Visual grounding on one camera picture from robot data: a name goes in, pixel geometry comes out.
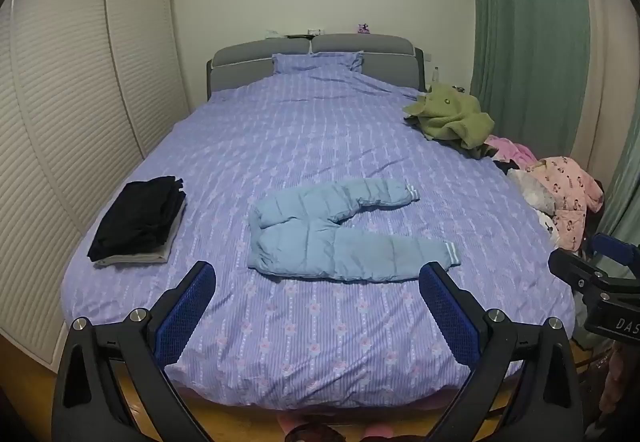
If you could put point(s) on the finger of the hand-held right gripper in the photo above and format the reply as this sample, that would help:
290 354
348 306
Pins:
614 247
575 272

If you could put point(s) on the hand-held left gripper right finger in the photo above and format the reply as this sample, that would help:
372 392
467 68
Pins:
448 317

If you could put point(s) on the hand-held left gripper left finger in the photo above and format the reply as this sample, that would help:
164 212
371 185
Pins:
184 314

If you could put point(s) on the light blue padded pants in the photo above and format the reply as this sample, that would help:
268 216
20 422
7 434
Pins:
310 247

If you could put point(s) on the pink printed pajama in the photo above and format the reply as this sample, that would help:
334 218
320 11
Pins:
567 197

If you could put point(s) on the white printed garment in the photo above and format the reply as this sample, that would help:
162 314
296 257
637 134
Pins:
535 194

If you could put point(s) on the black folded clothes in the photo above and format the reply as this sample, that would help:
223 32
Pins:
137 217

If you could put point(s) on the plain pink garment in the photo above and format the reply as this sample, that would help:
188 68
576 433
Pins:
515 149

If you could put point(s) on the white sheer curtain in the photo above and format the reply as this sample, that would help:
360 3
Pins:
612 47

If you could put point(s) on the green fleece jacket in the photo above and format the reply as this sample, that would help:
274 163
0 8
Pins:
450 114

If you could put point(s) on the clear bottle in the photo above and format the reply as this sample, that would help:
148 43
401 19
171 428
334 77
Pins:
436 76

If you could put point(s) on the green curtain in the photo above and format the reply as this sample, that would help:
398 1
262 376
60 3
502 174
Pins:
525 22

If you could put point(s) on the white louvered wardrobe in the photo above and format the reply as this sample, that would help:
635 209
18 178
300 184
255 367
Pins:
70 97

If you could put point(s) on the grey padded headboard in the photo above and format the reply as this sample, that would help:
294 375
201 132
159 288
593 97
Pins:
240 67

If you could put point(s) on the purple floral pillow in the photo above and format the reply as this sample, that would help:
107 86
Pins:
315 60

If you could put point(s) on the small purple toy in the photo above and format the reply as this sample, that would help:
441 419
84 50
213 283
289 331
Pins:
363 27

